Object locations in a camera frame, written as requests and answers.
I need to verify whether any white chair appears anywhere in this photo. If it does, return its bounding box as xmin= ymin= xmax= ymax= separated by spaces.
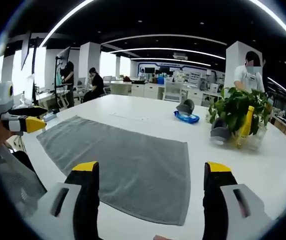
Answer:
xmin=162 ymin=82 xmax=184 ymax=103

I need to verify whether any clear glass vase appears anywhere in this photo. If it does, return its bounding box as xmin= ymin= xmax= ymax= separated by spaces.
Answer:
xmin=232 ymin=123 xmax=268 ymax=152

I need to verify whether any grey towel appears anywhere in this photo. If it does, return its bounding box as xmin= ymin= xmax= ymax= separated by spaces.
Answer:
xmin=36 ymin=114 xmax=192 ymax=227

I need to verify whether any yellow bottle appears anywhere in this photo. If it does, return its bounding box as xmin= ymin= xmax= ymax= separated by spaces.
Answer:
xmin=237 ymin=105 xmax=256 ymax=149

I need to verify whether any white cabinet row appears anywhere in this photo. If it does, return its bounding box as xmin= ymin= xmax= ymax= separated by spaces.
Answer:
xmin=130 ymin=82 xmax=167 ymax=100

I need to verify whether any white table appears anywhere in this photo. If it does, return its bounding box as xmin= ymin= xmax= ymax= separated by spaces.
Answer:
xmin=15 ymin=94 xmax=286 ymax=240

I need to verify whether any grey mesh office chair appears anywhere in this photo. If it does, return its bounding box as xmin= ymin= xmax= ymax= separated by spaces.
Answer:
xmin=0 ymin=146 xmax=48 ymax=219

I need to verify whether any blue wipes packet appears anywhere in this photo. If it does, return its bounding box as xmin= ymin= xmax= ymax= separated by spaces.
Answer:
xmin=173 ymin=110 xmax=201 ymax=125

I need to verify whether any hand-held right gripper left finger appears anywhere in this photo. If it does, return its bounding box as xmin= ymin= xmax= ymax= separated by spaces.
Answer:
xmin=26 ymin=161 xmax=100 ymax=240

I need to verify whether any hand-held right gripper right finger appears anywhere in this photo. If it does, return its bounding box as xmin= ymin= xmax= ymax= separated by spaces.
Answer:
xmin=202 ymin=161 xmax=274 ymax=240

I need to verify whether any green leafy plant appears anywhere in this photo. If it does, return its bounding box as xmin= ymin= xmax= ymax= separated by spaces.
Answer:
xmin=207 ymin=86 xmax=274 ymax=141

